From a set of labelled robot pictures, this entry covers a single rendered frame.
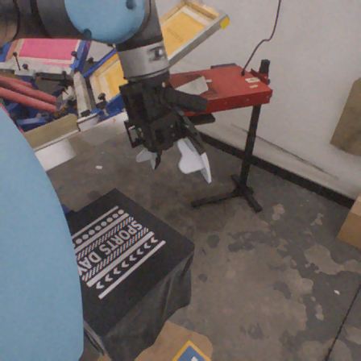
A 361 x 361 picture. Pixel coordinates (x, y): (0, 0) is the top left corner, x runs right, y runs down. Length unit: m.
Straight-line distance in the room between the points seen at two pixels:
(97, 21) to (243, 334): 1.90
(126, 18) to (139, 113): 0.18
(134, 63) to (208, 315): 1.78
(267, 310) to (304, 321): 0.22
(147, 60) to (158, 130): 0.11
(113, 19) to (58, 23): 0.07
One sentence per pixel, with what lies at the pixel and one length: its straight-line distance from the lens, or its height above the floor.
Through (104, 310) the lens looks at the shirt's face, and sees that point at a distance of 1.04.
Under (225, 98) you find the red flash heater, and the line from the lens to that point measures 1.84.
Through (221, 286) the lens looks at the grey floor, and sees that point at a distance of 2.17.
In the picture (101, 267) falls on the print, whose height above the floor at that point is 0.95.
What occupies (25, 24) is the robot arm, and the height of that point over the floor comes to 1.78.
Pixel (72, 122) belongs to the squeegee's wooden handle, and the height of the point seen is 1.28.
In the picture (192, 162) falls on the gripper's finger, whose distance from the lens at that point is 0.51.
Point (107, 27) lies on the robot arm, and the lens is 0.36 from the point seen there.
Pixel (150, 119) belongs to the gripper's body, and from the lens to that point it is 0.49.
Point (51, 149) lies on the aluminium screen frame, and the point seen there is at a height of 1.55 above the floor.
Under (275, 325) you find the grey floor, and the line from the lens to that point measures 2.12.
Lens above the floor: 1.86
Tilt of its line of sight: 40 degrees down
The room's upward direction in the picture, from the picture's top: straight up
